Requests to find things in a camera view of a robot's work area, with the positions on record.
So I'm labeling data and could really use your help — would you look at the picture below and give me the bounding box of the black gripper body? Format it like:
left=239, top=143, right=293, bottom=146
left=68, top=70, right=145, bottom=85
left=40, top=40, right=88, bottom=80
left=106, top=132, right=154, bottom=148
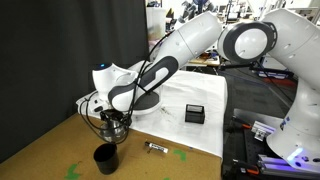
left=100, top=109, right=131, bottom=125

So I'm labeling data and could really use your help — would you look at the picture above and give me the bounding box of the small silver pot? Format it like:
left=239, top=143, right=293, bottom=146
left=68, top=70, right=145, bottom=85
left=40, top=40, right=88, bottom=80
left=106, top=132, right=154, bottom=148
left=99, top=121, right=127, bottom=143

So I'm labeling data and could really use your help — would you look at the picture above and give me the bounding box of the black cup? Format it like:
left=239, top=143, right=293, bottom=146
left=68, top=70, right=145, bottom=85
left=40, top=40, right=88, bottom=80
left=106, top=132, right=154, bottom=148
left=93, top=143, right=119, bottom=175

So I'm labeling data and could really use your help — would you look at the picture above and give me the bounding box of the black white marker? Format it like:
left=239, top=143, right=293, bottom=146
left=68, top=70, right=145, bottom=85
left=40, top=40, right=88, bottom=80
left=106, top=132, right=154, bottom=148
left=144, top=141, right=169, bottom=153

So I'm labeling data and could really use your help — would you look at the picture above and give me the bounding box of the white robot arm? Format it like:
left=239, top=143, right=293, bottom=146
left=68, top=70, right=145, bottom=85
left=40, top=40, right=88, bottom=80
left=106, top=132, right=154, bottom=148
left=92, top=9, right=320, bottom=172

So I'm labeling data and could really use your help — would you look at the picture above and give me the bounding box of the green tape mark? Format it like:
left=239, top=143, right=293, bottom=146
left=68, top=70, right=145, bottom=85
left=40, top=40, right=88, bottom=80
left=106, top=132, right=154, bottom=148
left=173, top=149, right=186, bottom=162
left=64, top=164, right=80, bottom=180

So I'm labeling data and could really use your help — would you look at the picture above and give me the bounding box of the white cloth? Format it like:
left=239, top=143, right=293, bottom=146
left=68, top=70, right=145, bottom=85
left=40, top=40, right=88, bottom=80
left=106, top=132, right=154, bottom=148
left=75, top=69, right=229, bottom=159

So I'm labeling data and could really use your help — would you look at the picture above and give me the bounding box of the black mesh box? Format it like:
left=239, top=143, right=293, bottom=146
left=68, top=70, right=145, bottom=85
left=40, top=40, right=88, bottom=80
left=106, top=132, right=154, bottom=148
left=185, top=104, right=205, bottom=124

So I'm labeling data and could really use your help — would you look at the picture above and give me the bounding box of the black curtain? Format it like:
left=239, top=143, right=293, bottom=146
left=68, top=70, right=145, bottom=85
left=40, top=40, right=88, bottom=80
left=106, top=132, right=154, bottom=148
left=0, top=0, right=148, bottom=162

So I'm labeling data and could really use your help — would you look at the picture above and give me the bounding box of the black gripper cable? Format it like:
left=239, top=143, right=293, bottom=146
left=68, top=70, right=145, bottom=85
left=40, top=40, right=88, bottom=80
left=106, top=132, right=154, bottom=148
left=78, top=31, right=174, bottom=145

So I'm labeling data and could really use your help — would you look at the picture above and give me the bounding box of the orange handled clamp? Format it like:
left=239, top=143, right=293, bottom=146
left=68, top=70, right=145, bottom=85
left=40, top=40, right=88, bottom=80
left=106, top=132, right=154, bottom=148
left=227, top=116, right=252, bottom=131

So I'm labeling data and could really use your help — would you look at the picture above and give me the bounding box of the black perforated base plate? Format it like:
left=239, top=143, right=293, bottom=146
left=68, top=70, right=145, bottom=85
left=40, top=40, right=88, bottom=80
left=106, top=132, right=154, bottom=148
left=221, top=108, right=320, bottom=180

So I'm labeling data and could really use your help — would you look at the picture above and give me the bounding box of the silver angle bracket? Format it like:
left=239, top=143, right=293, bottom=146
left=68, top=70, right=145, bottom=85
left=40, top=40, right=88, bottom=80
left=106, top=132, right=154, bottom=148
left=251, top=121, right=275, bottom=141

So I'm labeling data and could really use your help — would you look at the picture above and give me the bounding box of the aluminium rail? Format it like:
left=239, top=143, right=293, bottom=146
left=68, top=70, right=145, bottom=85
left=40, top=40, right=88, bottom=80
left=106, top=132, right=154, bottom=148
left=258, top=154, right=314, bottom=175

